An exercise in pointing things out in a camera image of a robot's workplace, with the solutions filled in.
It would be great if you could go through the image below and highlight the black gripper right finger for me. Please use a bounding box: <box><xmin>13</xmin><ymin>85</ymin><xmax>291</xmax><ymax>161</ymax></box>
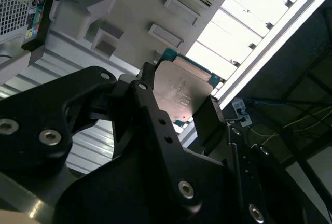
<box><xmin>193</xmin><ymin>96</ymin><xmax>326</xmax><ymax>224</ymax></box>

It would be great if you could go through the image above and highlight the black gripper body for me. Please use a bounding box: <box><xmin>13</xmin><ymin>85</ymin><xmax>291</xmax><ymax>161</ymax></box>
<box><xmin>56</xmin><ymin>149</ymin><xmax>242</xmax><ymax>224</ymax></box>

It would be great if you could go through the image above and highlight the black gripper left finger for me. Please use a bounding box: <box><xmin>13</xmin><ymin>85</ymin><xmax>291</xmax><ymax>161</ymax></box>
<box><xmin>0</xmin><ymin>62</ymin><xmax>203</xmax><ymax>215</ymax></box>

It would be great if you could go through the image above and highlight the silver CPU green board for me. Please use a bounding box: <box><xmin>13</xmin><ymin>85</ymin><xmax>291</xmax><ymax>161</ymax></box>
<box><xmin>153</xmin><ymin>47</ymin><xmax>225</xmax><ymax>134</ymax></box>

